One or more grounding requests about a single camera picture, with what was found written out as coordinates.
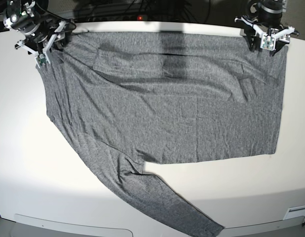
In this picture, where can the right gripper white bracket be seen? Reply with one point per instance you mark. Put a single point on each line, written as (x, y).
(42, 34)

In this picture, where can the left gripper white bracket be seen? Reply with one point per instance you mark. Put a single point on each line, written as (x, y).
(254, 29)

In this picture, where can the grey long-sleeve T-shirt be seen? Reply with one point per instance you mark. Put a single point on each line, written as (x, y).
(121, 99)

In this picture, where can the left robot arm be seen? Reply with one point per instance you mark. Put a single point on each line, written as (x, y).
(265, 9)

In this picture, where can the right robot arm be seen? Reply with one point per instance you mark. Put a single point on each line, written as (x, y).
(26, 8)

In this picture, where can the black power strip with LED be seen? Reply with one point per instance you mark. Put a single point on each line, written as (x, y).
(131, 16)

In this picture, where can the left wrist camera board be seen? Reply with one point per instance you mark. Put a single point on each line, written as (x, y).
(268, 43)

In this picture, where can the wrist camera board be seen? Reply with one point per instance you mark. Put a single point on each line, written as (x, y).
(268, 43)
(41, 60)

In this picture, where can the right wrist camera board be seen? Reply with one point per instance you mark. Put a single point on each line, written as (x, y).
(41, 60)

